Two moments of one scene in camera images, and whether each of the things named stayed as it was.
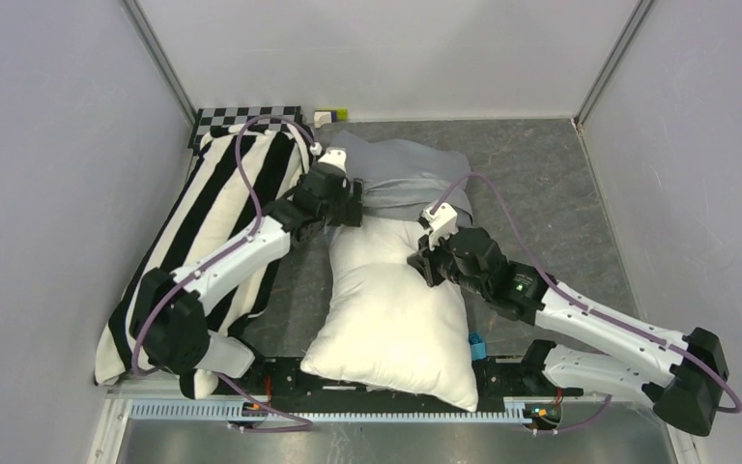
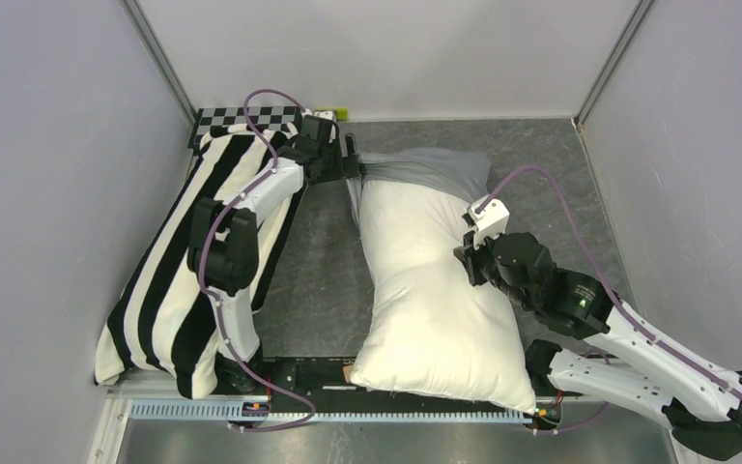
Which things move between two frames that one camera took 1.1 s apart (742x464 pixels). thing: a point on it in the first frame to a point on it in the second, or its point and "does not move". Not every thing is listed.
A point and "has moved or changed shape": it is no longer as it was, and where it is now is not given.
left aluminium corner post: (157, 50) does not move
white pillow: (385, 324) has moved or changed shape
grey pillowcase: (404, 179) has moved or changed shape
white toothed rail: (232, 411) does not move
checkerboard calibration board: (206, 119) does not move
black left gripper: (348, 212) to (343, 166)
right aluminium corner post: (613, 61) does not move
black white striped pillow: (234, 175) does not move
